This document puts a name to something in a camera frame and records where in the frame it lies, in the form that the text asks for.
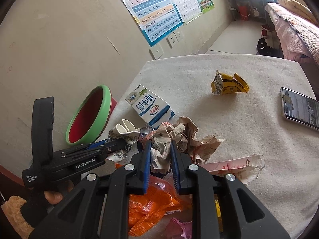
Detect orange plastic bag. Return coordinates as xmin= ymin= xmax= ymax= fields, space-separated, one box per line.
xmin=128 ymin=175 xmax=192 ymax=236

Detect pink bed blanket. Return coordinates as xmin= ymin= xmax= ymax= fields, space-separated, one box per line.
xmin=266 ymin=2 xmax=318 ymax=65

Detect white wall switch plate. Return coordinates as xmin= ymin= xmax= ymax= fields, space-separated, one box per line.
xmin=149 ymin=43 xmax=164 ymax=60

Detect crushed white paper cup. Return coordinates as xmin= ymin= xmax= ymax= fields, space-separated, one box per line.
xmin=106 ymin=119 xmax=141 ymax=162

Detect left hand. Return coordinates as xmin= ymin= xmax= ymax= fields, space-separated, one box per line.
xmin=44 ymin=180 xmax=74 ymax=205

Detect blue white milk carton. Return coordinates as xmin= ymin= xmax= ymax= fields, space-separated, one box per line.
xmin=125 ymin=85 xmax=175 ymax=129

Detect red bucket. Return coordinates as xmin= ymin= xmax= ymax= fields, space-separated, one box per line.
xmin=237 ymin=3 xmax=251 ymax=21

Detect blue pinyin wall poster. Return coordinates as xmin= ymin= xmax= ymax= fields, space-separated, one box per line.
xmin=122 ymin=0 xmax=183 ymax=46

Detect black shoes on floor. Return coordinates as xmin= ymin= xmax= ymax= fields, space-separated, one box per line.
xmin=256 ymin=38 xmax=283 ymax=58

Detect pink white torn carton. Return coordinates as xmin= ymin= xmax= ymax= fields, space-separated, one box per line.
xmin=201 ymin=154 xmax=265 ymax=184

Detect printed paper ball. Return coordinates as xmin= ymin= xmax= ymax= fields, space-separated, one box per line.
xmin=138 ymin=117 xmax=224 ymax=174

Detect smartphone with lit screen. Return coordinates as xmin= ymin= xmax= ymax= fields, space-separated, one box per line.
xmin=280 ymin=87 xmax=319 ymax=131

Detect white table cloth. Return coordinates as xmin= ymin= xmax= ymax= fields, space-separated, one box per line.
xmin=104 ymin=53 xmax=318 ymax=238

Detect yellow black snack bag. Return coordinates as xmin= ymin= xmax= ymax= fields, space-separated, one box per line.
xmin=214 ymin=194 xmax=223 ymax=233

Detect small yellow snack wrapper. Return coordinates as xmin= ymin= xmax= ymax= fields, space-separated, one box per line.
xmin=211 ymin=70 xmax=250 ymax=95

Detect pink plastic wrapper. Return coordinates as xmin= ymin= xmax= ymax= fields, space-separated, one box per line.
xmin=162 ymin=218 xmax=192 ymax=239

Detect yellow floral quilt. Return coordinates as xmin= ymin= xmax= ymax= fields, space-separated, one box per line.
xmin=277 ymin=0 xmax=318 ymax=26

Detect white wall socket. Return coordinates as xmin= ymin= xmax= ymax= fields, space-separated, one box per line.
xmin=166 ymin=30 xmax=184 ymax=49

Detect green red plastic basin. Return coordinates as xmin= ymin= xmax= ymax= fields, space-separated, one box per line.
xmin=65 ymin=85 xmax=117 ymax=146

